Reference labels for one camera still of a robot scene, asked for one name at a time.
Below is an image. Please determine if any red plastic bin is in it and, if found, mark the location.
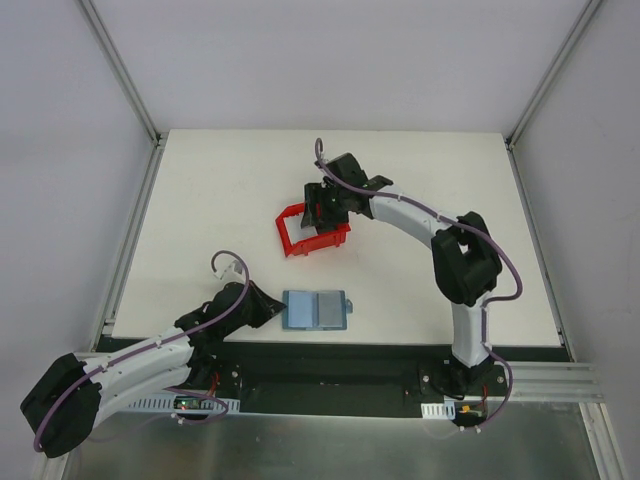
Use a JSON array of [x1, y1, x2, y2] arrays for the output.
[[275, 203, 351, 257]]

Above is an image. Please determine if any blue leather card holder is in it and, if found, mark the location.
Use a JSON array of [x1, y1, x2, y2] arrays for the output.
[[282, 290, 353, 331]]

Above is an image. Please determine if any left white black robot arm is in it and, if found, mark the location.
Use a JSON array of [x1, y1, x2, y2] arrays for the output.
[[20, 282, 285, 458]]

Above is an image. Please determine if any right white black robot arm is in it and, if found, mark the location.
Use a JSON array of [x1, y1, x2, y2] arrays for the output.
[[301, 148, 502, 395]]

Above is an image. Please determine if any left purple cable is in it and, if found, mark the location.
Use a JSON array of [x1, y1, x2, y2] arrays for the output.
[[31, 250, 249, 452]]

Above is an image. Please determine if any purple cable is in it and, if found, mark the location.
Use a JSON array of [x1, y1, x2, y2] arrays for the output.
[[31, 250, 249, 452], [313, 138, 525, 441]]

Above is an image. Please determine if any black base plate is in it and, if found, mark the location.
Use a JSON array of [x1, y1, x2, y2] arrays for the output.
[[182, 342, 507, 418]]

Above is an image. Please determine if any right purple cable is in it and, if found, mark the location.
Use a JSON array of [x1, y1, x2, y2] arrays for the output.
[[313, 138, 525, 441]]

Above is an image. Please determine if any left white cable duct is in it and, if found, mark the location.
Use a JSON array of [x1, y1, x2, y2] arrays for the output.
[[123, 392, 240, 415]]

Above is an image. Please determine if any white cable duct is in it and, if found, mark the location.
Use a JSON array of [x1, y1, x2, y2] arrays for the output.
[[420, 401, 456, 421], [123, 392, 240, 415]]

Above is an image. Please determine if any right aluminium frame post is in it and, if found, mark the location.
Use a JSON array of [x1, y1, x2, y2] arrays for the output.
[[505, 0, 606, 151]]

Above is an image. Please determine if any aluminium frame post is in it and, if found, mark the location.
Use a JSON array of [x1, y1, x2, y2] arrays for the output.
[[75, 0, 163, 145], [505, 0, 606, 151]]

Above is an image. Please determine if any right white cable duct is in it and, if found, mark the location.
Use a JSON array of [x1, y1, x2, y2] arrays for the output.
[[420, 401, 456, 421]]

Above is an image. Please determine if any left aluminium frame post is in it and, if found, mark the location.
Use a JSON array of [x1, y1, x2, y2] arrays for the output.
[[75, 0, 163, 145]]

